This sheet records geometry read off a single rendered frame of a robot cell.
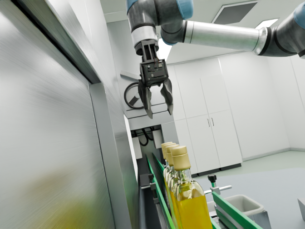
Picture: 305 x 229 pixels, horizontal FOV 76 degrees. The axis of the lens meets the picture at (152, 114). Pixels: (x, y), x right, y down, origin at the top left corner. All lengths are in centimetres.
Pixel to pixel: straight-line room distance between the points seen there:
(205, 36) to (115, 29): 112
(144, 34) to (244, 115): 498
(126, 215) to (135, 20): 49
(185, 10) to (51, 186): 56
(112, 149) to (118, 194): 8
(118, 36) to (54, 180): 159
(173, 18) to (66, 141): 50
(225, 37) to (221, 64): 472
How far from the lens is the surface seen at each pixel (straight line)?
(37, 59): 21
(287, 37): 74
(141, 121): 154
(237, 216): 60
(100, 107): 39
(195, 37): 74
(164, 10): 63
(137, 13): 62
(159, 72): 54
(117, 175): 39
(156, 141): 164
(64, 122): 23
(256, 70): 585
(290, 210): 111
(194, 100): 453
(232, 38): 76
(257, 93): 571
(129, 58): 165
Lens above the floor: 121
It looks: 4 degrees up
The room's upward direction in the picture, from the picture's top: 12 degrees counter-clockwise
